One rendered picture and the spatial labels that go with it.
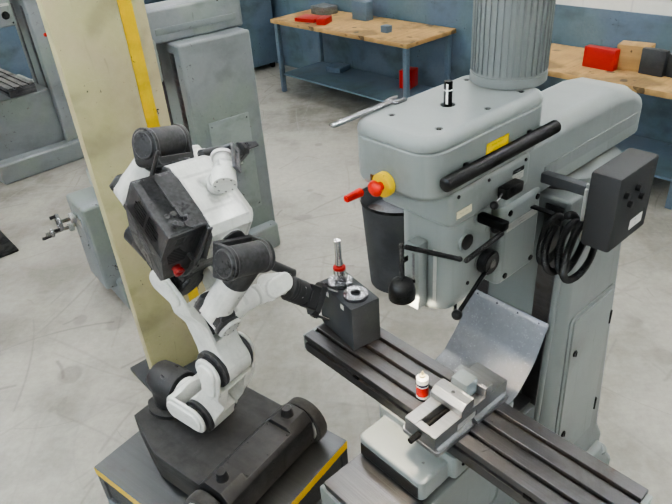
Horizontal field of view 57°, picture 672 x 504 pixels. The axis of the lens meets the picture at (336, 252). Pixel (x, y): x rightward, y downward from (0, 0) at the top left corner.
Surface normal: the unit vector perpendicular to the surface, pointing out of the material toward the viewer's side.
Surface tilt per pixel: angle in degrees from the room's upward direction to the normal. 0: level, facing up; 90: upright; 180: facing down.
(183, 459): 0
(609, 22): 90
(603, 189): 90
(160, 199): 35
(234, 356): 60
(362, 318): 90
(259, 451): 0
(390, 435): 0
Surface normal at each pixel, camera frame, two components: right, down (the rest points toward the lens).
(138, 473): -0.07, -0.84
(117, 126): 0.67, 0.36
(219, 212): 0.40, -0.54
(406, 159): -0.74, 0.40
